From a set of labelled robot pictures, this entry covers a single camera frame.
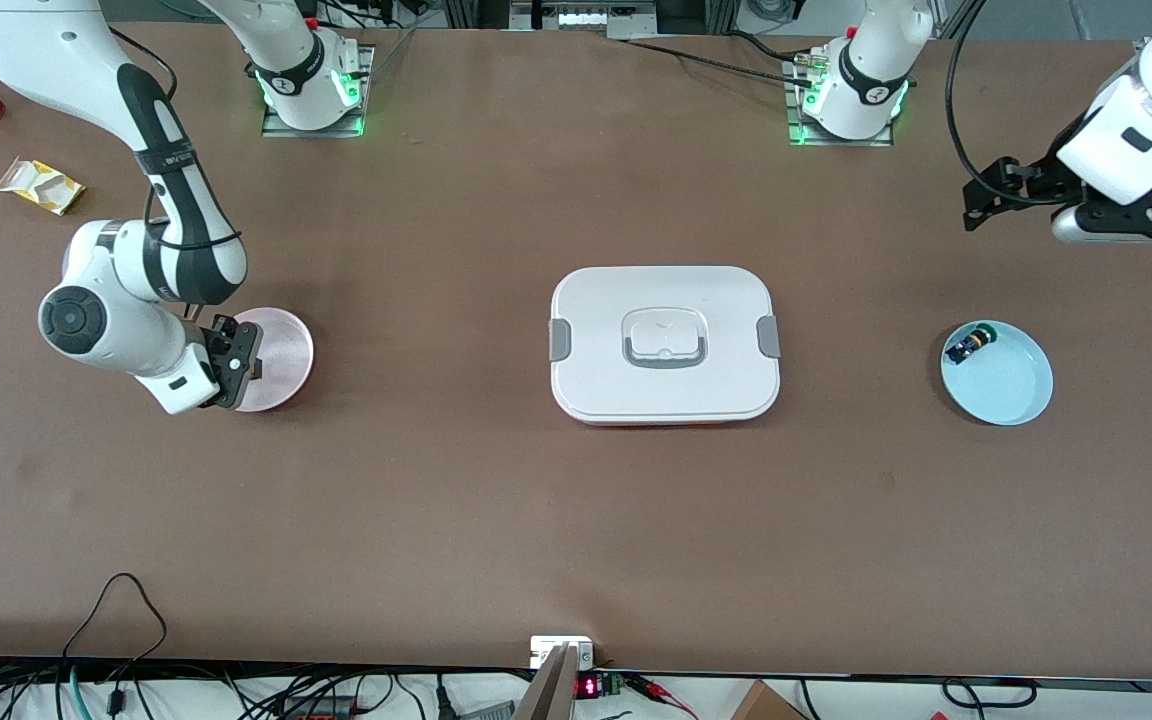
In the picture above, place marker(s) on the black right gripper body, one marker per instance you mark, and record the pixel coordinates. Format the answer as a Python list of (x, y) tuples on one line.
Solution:
[(227, 352)]

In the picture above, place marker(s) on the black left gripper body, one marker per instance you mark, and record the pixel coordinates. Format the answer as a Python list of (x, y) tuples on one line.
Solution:
[(1046, 181)]

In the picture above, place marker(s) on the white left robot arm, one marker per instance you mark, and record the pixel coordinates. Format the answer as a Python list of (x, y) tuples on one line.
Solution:
[(861, 70)]

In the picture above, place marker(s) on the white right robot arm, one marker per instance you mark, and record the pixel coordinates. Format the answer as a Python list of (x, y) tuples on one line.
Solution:
[(106, 320)]

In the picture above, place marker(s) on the pink plate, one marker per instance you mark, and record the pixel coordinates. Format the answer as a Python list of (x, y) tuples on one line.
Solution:
[(286, 360)]

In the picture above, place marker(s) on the light blue plate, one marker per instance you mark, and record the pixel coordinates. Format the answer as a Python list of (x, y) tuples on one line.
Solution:
[(1006, 385)]

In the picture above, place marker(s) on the yellow and white carton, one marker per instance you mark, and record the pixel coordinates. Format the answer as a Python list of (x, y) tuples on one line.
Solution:
[(41, 188)]

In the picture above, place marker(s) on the white lidded container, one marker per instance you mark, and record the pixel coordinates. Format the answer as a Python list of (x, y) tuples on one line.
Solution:
[(596, 385)]

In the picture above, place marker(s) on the small white box device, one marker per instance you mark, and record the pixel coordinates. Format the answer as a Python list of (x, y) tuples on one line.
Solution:
[(548, 645)]

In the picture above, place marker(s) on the grey wooden bar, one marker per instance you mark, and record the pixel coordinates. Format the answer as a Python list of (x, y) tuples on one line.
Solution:
[(548, 690)]

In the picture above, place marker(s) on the red digit display module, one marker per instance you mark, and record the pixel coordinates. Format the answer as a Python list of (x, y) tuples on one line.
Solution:
[(591, 687)]

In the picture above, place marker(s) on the red clip leads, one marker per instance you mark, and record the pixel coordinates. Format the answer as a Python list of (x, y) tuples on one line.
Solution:
[(661, 690)]

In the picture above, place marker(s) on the brown cardboard box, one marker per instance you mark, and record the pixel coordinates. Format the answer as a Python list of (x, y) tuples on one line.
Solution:
[(764, 705)]

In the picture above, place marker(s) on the grey aluminium rail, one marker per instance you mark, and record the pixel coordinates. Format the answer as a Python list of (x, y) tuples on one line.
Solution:
[(1140, 52)]

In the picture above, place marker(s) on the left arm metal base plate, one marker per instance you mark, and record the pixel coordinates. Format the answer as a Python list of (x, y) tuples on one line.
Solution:
[(798, 138)]

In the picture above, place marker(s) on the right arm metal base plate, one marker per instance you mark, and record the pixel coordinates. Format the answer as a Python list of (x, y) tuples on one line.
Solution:
[(271, 128)]

